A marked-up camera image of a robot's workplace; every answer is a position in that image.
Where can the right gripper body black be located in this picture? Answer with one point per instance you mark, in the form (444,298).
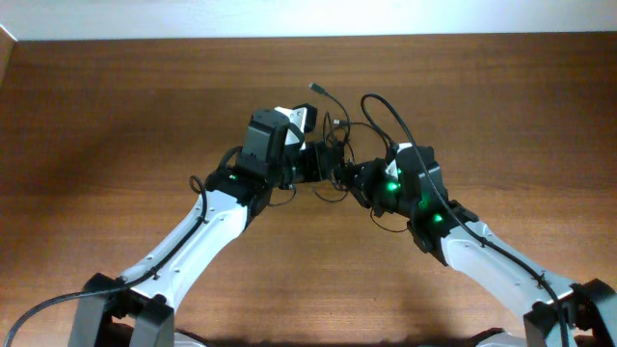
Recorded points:
(377,190)

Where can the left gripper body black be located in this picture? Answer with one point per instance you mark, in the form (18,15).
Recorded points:
(309,165)

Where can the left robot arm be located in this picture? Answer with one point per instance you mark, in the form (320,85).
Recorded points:
(138,307)

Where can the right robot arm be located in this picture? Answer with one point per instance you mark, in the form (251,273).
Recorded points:
(554,310)

